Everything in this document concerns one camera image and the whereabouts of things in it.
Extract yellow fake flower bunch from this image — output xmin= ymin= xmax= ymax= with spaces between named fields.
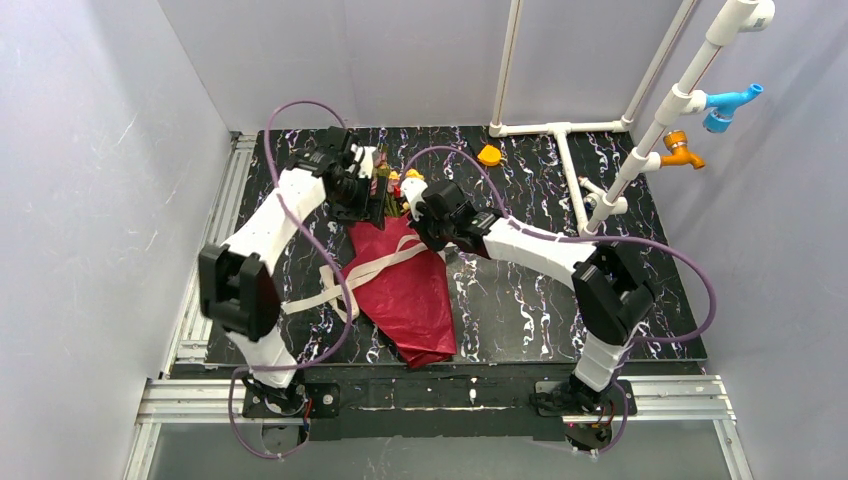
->
xmin=387 ymin=169 xmax=428 ymax=200

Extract aluminium rail frame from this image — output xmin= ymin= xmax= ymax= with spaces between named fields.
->
xmin=122 ymin=132 xmax=757 ymax=480

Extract red wrapping paper sheet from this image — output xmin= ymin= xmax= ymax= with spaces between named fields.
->
xmin=343 ymin=217 xmax=458 ymax=368

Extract white PVC pipe frame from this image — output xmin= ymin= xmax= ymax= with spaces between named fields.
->
xmin=488 ymin=1 xmax=775 ymax=236

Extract purple cable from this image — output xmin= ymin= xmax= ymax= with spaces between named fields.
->
xmin=397 ymin=145 xmax=718 ymax=458
xmin=227 ymin=100 xmax=356 ymax=461

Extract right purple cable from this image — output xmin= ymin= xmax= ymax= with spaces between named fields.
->
xmin=397 ymin=145 xmax=718 ymax=458

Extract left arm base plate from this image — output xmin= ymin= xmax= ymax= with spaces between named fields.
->
xmin=241 ymin=376 xmax=340 ymax=420

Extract blue plastic faucet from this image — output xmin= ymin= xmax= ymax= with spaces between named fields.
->
xmin=702 ymin=83 xmax=764 ymax=134

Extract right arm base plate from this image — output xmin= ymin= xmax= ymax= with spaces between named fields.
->
xmin=529 ymin=378 xmax=638 ymax=456

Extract orange tape measure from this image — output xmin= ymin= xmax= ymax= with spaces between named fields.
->
xmin=476 ymin=144 xmax=502 ymax=167

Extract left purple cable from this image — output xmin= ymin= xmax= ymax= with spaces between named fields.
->
xmin=227 ymin=100 xmax=356 ymax=461

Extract pink fake flower bunch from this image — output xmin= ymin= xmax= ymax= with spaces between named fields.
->
xmin=371 ymin=146 xmax=401 ymax=218

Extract orange plastic faucet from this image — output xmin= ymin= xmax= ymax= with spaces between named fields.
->
xmin=660 ymin=130 xmax=706 ymax=170

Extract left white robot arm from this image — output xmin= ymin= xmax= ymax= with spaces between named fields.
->
xmin=197 ymin=127 xmax=385 ymax=389

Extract beige ribbon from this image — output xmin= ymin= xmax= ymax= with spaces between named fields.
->
xmin=282 ymin=235 xmax=428 ymax=322

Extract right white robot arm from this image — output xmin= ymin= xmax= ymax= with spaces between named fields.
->
xmin=400 ymin=178 xmax=656 ymax=394

